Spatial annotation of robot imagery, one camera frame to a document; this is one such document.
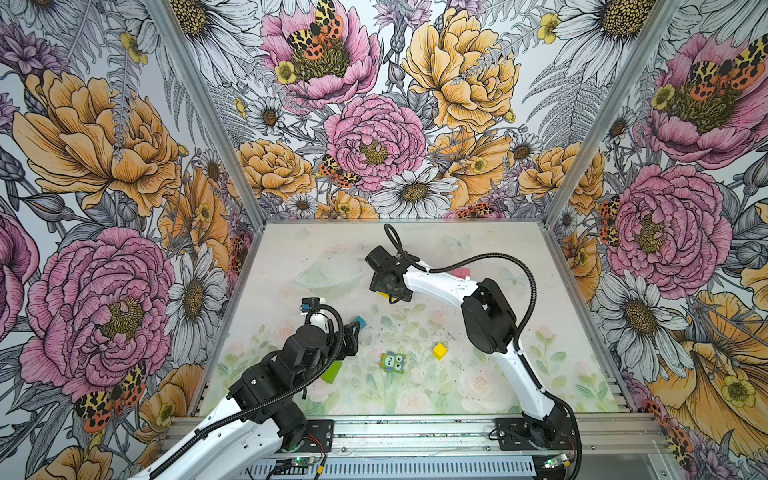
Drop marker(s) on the green rectangular block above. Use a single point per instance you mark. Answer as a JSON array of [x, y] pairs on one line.
[[330, 375]]

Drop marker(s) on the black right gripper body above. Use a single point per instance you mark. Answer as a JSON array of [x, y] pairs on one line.
[[382, 285]]

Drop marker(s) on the aluminium rail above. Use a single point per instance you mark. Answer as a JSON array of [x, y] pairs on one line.
[[445, 435]]

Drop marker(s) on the green owl toy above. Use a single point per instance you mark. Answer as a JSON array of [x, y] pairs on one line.
[[392, 362]]

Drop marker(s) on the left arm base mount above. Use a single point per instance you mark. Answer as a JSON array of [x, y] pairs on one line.
[[316, 438]]

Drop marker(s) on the pink rectangular block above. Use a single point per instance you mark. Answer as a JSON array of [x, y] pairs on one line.
[[462, 273]]

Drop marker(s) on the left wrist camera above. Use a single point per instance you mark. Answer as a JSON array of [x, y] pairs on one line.
[[309, 303]]

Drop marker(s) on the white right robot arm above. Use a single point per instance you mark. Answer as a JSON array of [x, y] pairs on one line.
[[492, 328]]

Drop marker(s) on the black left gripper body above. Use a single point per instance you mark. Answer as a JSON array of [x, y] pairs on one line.
[[342, 352]]

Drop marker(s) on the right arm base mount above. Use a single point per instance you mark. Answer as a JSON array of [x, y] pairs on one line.
[[525, 434]]

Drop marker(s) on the yellow cube block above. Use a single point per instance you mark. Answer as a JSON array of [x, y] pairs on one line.
[[439, 351]]

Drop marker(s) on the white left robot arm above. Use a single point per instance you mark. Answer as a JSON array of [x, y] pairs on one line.
[[259, 417]]

